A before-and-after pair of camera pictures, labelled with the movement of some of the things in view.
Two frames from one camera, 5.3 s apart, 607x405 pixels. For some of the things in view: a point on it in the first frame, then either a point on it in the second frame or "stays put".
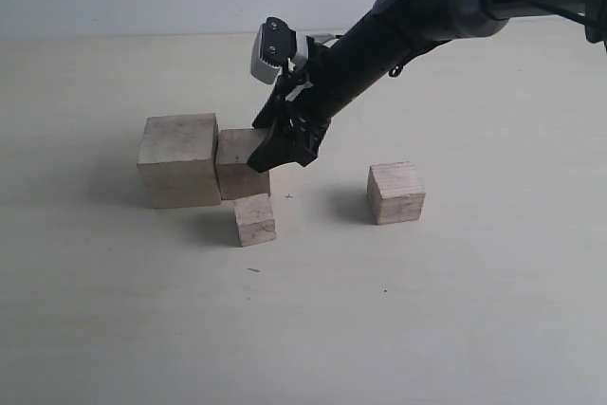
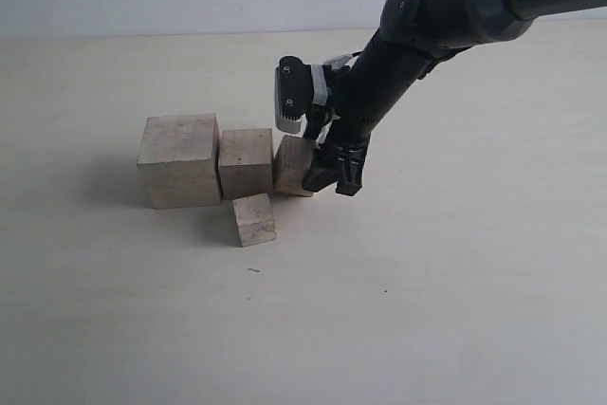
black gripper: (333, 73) → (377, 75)
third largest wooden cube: (395, 193) → (292, 160)
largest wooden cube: (177, 160) stays put
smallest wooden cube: (255, 218) stays put
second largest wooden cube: (237, 178) stays put
